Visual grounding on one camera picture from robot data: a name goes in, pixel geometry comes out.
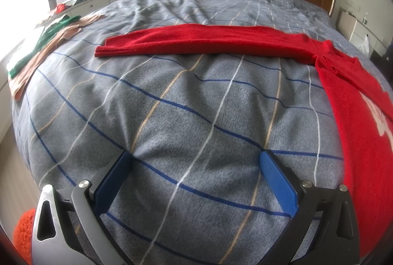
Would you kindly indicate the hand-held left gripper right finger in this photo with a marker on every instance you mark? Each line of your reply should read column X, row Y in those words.
column 278, row 186

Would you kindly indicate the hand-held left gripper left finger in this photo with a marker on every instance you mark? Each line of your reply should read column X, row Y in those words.
column 112, row 183

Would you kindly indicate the red sweater with white print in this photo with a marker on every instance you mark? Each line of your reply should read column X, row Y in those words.
column 215, row 39

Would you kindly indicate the orange fuzzy clothing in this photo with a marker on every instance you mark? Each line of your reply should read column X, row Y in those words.
column 23, row 231

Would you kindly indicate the grey-blue checked bed blanket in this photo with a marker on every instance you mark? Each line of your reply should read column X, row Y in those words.
column 184, row 105

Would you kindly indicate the pink clothing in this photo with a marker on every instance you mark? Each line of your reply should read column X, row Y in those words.
column 61, row 37

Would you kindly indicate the green clothing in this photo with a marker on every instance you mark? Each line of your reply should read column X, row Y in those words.
column 50, row 33

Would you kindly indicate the black and blue jacket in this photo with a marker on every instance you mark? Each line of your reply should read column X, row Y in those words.
column 383, row 59

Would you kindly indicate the white plastic bag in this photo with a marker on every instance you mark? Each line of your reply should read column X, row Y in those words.
column 364, row 44

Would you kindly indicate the white bedside dresser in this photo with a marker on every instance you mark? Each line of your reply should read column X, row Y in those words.
column 347, row 24

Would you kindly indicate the white window bench with drawers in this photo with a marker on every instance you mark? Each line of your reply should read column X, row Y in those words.
column 92, row 4

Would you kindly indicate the small red cloth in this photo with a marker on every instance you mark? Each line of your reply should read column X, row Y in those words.
column 60, row 8

